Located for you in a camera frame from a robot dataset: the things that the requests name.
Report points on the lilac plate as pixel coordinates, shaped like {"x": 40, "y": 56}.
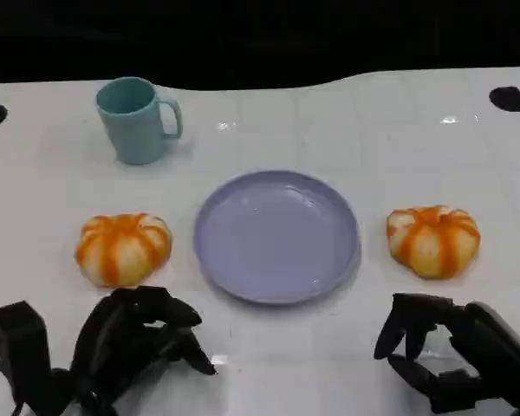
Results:
{"x": 277, "y": 238}

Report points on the orange and white bread roll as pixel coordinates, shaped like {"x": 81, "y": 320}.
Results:
{"x": 121, "y": 249}
{"x": 433, "y": 242}

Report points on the pale green mug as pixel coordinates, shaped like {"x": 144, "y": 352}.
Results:
{"x": 132, "y": 130}

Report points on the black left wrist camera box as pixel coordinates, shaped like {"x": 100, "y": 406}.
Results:
{"x": 19, "y": 338}

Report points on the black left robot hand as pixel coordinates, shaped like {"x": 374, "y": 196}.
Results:
{"x": 117, "y": 338}

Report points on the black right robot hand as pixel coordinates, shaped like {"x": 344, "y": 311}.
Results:
{"x": 494, "y": 346}

